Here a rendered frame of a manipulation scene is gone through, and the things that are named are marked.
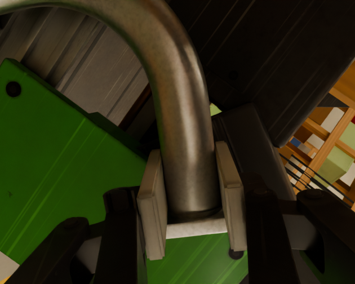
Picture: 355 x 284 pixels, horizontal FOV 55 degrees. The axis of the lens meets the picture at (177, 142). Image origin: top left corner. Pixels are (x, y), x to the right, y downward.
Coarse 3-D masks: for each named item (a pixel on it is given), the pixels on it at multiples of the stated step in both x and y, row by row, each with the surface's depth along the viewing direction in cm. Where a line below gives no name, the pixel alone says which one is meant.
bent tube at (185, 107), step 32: (0, 0) 18; (32, 0) 18; (64, 0) 18; (96, 0) 17; (128, 0) 17; (160, 0) 17; (128, 32) 17; (160, 32) 17; (160, 64) 17; (192, 64) 17; (160, 96) 18; (192, 96) 17; (160, 128) 18; (192, 128) 17; (192, 160) 18; (192, 192) 18; (192, 224) 17; (224, 224) 17
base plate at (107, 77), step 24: (96, 48) 59; (120, 48) 64; (72, 72) 57; (96, 72) 63; (120, 72) 70; (144, 72) 79; (72, 96) 62; (96, 96) 69; (120, 96) 77; (120, 120) 86
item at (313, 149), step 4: (292, 136) 812; (292, 140) 819; (296, 140) 816; (296, 144) 817; (304, 144) 808; (308, 144) 805; (312, 148) 799; (316, 148) 839; (312, 152) 799; (316, 152) 800; (300, 164) 811; (296, 172) 821
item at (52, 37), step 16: (0, 16) 23; (16, 16) 23; (32, 16) 23; (48, 16) 22; (64, 16) 23; (80, 16) 22; (0, 32) 23; (16, 32) 23; (32, 32) 23; (48, 32) 23; (64, 32) 23; (80, 32) 23; (0, 48) 24; (16, 48) 24; (32, 48) 23; (48, 48) 23; (64, 48) 23; (80, 48) 23; (0, 64) 24; (32, 64) 24; (48, 64) 23; (64, 64) 23; (48, 80) 24
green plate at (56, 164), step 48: (0, 96) 22; (48, 96) 22; (0, 144) 22; (48, 144) 22; (96, 144) 22; (0, 192) 23; (48, 192) 23; (96, 192) 22; (0, 240) 24; (192, 240) 22
